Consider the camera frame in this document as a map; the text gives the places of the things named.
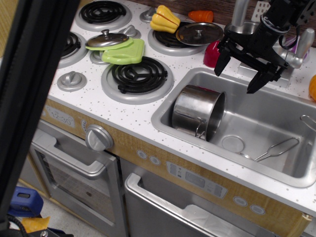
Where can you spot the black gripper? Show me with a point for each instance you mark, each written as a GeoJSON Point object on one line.
{"type": "Point", "coordinates": [257, 52]}

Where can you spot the stainless steel pot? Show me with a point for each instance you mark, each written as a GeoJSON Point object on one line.
{"type": "Point", "coordinates": [198, 111]}

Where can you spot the flat steel pot lid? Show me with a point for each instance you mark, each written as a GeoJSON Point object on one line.
{"type": "Point", "coordinates": [200, 33]}

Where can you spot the grey sink basin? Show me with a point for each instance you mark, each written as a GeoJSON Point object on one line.
{"type": "Point", "coordinates": [251, 124]}

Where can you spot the metal utensil in sink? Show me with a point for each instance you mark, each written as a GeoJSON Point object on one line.
{"type": "Point", "coordinates": [275, 150]}

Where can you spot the red toy pepper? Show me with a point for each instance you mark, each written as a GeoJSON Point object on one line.
{"type": "Point", "coordinates": [211, 54]}

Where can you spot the small steel saucepan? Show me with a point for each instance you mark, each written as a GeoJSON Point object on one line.
{"type": "Point", "coordinates": [248, 28]}

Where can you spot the silver faucet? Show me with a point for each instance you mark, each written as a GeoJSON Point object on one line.
{"type": "Point", "coordinates": [269, 56]}

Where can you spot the purple toy vegetable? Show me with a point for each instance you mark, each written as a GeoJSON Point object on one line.
{"type": "Point", "coordinates": [289, 41]}

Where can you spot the orange toy carrot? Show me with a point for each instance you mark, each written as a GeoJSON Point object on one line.
{"type": "Point", "coordinates": [201, 16]}

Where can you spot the white slotted spatula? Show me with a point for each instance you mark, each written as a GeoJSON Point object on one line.
{"type": "Point", "coordinates": [260, 8]}

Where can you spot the orange toy fruit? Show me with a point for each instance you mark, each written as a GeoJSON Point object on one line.
{"type": "Point", "coordinates": [312, 88]}

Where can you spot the back right stove burner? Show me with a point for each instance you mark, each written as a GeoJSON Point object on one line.
{"type": "Point", "coordinates": [167, 44]}

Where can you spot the stove burner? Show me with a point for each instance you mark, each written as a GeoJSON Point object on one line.
{"type": "Point", "coordinates": [73, 51]}
{"type": "Point", "coordinates": [167, 44]}
{"type": "Point", "coordinates": [103, 14]}
{"type": "Point", "coordinates": [137, 84]}

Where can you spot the yellow toy bell pepper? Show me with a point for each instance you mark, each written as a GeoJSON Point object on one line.
{"type": "Point", "coordinates": [164, 20]}

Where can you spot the front right stove burner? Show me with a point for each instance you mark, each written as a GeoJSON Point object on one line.
{"type": "Point", "coordinates": [137, 84]}

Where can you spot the grey stovetop knob back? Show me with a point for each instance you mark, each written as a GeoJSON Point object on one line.
{"type": "Point", "coordinates": [147, 15]}

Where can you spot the grey stovetop knob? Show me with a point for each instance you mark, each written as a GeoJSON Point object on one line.
{"type": "Point", "coordinates": [131, 32]}
{"type": "Point", "coordinates": [72, 81]}
{"type": "Point", "coordinates": [147, 15]}

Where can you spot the green toy cutting board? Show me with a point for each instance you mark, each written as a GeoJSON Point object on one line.
{"type": "Point", "coordinates": [128, 52]}

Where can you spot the grey stovetop knob middle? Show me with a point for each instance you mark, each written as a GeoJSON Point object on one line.
{"type": "Point", "coordinates": [131, 32]}

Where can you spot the dishwasher control panel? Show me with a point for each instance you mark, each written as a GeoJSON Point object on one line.
{"type": "Point", "coordinates": [196, 180]}

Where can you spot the small domed steel lid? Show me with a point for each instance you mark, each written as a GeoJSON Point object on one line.
{"type": "Point", "coordinates": [107, 39]}

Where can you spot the back left stove burner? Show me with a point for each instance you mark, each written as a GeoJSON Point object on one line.
{"type": "Point", "coordinates": [103, 14]}

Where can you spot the silver oven dial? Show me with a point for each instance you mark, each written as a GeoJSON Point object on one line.
{"type": "Point", "coordinates": [98, 139]}

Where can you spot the silver dishwasher door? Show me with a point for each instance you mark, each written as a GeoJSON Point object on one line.
{"type": "Point", "coordinates": [157, 208]}

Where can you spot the front left stove burner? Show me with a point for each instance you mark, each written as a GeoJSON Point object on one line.
{"type": "Point", "coordinates": [73, 51]}

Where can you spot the grey stovetop knob front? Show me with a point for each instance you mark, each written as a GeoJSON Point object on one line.
{"type": "Point", "coordinates": [72, 81]}

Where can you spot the digital clock panel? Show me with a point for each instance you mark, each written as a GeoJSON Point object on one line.
{"type": "Point", "coordinates": [60, 116]}

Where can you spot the silver oven door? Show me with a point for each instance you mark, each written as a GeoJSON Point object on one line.
{"type": "Point", "coordinates": [84, 181]}

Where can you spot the blue clamp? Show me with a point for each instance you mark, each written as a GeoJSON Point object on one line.
{"type": "Point", "coordinates": [25, 202]}

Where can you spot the yellow cloth on floor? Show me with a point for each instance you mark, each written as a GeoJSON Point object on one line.
{"type": "Point", "coordinates": [34, 224]}

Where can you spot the metal wire handle right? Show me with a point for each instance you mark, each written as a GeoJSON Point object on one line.
{"type": "Point", "coordinates": [308, 121]}

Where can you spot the black camera frame bar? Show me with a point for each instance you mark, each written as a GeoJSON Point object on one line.
{"type": "Point", "coordinates": [35, 44]}

